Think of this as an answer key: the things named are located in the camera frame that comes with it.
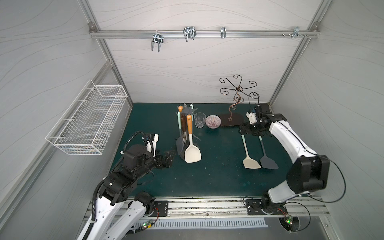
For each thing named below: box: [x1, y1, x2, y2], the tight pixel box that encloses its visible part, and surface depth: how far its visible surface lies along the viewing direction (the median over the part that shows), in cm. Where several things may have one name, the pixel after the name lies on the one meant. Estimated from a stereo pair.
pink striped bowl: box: [205, 114, 222, 129], surface depth 109 cm
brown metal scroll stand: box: [219, 74, 257, 127], surface depth 92 cm
